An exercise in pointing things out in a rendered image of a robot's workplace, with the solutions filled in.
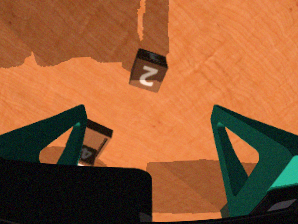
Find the brown calendar cube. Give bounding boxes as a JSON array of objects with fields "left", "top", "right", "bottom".
[
  {"left": 78, "top": 145, "right": 98, "bottom": 166},
  {"left": 129, "top": 48, "right": 168, "bottom": 93}
]

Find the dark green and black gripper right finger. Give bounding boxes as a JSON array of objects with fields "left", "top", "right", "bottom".
[{"left": 210, "top": 104, "right": 298, "bottom": 217}]

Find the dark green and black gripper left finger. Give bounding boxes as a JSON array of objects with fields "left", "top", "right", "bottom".
[{"left": 0, "top": 104, "right": 88, "bottom": 166}]

